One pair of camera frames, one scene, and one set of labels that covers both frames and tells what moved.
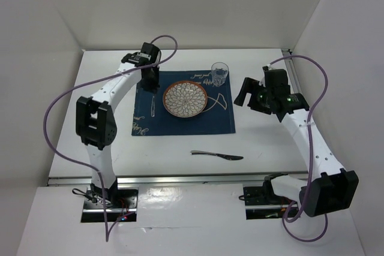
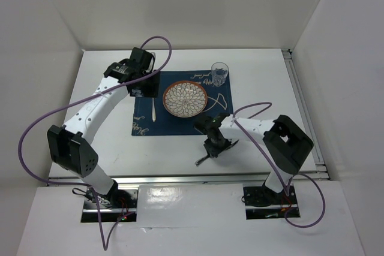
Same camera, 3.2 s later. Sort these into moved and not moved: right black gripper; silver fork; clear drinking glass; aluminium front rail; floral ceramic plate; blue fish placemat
Moved: right black gripper; silver fork
Not moved: floral ceramic plate; blue fish placemat; clear drinking glass; aluminium front rail
